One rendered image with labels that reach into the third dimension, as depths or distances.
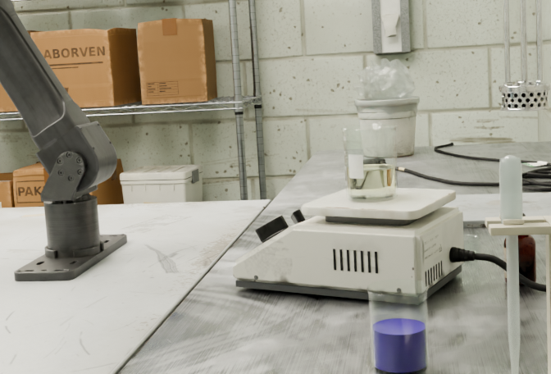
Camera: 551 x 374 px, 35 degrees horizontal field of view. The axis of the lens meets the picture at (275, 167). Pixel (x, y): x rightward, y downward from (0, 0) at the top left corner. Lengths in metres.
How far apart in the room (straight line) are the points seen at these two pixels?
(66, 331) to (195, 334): 0.12
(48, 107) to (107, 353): 0.39
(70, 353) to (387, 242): 0.29
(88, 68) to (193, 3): 0.52
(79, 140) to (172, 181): 2.04
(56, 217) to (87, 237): 0.04
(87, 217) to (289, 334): 0.39
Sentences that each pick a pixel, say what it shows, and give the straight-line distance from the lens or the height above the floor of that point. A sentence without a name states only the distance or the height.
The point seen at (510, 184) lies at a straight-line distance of 0.52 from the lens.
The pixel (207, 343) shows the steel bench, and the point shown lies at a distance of 0.73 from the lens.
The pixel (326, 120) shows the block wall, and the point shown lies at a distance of 3.26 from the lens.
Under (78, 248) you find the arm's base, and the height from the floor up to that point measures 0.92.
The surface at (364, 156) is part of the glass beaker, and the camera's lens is 0.82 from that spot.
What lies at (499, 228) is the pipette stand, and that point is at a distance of 0.52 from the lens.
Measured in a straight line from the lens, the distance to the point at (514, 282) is 0.54.
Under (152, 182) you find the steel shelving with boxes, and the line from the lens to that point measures 3.08.
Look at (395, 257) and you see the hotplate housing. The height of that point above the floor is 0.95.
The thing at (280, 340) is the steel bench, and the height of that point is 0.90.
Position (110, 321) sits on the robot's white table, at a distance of 0.81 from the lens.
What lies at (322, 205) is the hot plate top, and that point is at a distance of 0.82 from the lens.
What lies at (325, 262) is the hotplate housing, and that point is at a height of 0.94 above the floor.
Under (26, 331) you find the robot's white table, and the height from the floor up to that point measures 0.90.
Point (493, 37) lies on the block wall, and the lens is 3.24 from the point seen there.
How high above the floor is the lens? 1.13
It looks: 7 degrees down
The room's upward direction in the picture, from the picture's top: 3 degrees counter-clockwise
